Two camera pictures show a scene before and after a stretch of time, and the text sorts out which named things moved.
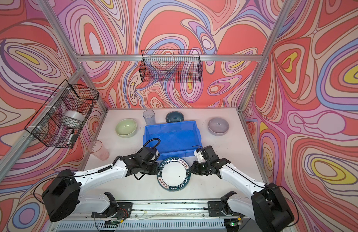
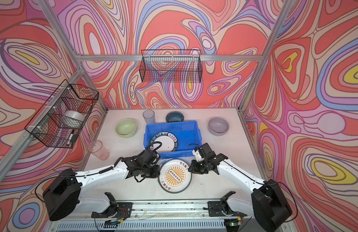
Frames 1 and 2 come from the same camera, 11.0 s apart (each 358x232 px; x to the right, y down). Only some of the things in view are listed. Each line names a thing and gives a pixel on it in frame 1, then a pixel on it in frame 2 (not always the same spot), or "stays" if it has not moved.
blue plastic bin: [178, 139] stays
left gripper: [154, 172] stays
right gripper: [196, 171] stays
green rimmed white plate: [173, 174] -> [169, 142]
